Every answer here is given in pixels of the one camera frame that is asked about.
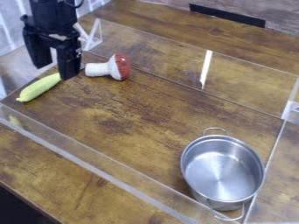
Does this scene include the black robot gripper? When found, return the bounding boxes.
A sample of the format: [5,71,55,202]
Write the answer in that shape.
[20,0,81,80]

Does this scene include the black strip on table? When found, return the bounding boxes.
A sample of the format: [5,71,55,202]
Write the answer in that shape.
[190,3,267,28]

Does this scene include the red and white toy mushroom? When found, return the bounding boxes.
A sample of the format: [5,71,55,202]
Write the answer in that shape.
[85,52,131,81]

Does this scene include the clear acrylic triangle bracket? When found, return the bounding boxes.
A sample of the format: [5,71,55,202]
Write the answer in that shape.
[73,18,103,51]

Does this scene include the stainless steel pot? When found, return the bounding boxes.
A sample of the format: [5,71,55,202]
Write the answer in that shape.
[180,127,266,222]

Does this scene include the clear acrylic barrier wall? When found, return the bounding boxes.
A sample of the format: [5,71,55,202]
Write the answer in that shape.
[0,20,299,224]

